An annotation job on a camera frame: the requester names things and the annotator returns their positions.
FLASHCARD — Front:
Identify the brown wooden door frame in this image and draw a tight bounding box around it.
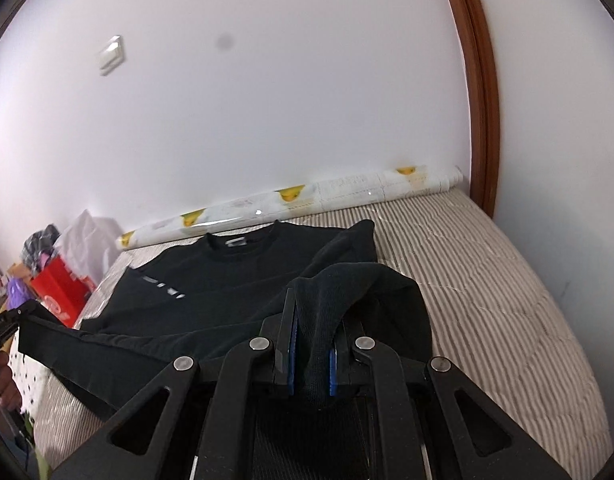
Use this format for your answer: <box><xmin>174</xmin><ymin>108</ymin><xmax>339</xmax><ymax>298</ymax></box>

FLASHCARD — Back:
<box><xmin>448</xmin><ymin>0</ymin><xmax>501</xmax><ymax>217</ymax></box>

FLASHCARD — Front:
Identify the black sweatshirt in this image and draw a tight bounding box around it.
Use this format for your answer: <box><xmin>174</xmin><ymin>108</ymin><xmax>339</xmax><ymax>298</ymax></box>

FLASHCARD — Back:
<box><xmin>17</xmin><ymin>218</ymin><xmax>434</xmax><ymax>480</ymax></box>

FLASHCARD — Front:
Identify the plaid grey cloth in bag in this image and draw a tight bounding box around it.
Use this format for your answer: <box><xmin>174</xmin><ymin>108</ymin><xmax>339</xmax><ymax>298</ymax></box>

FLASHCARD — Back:
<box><xmin>20</xmin><ymin>223</ymin><xmax>60</xmax><ymax>275</ymax></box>

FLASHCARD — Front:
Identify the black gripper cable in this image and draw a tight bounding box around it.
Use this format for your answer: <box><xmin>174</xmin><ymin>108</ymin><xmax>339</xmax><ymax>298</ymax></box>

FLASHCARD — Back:
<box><xmin>14</xmin><ymin>408</ymin><xmax>44</xmax><ymax>476</ymax></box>

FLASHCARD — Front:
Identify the white Uniqlo plastic bag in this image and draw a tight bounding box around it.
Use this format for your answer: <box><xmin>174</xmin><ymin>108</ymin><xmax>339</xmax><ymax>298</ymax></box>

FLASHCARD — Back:
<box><xmin>54</xmin><ymin>209</ymin><xmax>121</xmax><ymax>290</ymax></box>

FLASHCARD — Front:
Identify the rolled duck pattern mat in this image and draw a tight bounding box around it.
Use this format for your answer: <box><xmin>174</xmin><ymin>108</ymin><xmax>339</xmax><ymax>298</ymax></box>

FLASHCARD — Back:
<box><xmin>116</xmin><ymin>165</ymin><xmax>464</xmax><ymax>252</ymax></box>

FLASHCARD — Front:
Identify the purple plastic bag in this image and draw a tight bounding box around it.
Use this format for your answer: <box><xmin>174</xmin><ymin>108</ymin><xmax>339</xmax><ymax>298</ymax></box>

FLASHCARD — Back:
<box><xmin>6</xmin><ymin>278</ymin><xmax>37</xmax><ymax>310</ymax></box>

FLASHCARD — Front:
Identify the person's left hand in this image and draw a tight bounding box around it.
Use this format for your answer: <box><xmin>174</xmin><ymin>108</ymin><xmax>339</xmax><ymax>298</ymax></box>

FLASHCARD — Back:
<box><xmin>0</xmin><ymin>350</ymin><xmax>22</xmax><ymax>412</ymax></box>

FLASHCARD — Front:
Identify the white wall light switch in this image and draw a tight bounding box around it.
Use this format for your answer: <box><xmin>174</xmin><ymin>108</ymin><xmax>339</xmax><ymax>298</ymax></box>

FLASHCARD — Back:
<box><xmin>98</xmin><ymin>35</ymin><xmax>126</xmax><ymax>76</ymax></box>

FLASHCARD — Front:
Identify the red paper shopping bag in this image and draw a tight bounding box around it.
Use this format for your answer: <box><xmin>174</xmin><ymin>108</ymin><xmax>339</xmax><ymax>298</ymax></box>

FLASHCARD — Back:
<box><xmin>30</xmin><ymin>257</ymin><xmax>95</xmax><ymax>328</ymax></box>

